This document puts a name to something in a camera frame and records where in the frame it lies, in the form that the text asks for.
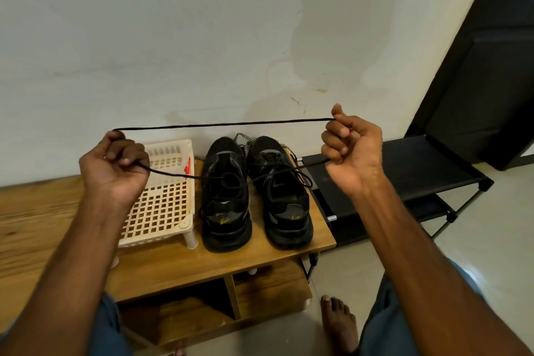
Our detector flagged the black shoelaces bundle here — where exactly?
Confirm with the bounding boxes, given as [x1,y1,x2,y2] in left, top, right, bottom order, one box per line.
[111,116,337,181]

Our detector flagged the person's left hand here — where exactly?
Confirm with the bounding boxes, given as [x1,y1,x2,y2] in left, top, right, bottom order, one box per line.
[79,130,152,212]

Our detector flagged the person's left forearm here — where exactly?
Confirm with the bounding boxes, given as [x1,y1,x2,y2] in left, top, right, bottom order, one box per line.
[0,197,126,356]

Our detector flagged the black white patterned shoelace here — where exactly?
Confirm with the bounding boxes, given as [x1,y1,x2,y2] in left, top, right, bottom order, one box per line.
[233,132,254,155]
[282,144,300,166]

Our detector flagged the person's right hand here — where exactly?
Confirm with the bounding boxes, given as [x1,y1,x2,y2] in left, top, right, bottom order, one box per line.
[320,103,385,200]

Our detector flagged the low wooden table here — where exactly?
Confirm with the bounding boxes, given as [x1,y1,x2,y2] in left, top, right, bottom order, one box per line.
[0,160,337,356]

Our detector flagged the person's right forearm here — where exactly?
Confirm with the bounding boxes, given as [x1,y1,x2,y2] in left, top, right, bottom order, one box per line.
[350,180,531,356]

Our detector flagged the large white plastic tray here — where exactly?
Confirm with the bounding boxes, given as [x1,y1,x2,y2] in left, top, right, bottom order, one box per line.
[115,139,200,251]

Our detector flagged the dark door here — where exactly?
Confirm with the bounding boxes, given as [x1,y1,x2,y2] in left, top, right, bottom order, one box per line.
[406,0,534,171]

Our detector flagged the black shoe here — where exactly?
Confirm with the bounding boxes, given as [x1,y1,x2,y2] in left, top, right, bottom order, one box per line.
[199,136,254,253]
[245,135,315,251]

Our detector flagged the black shoe rack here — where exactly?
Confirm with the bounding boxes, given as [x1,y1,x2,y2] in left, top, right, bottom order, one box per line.
[300,135,495,246]

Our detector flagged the person's blue shorts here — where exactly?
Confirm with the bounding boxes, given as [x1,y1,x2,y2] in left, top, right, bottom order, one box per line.
[0,260,487,356]

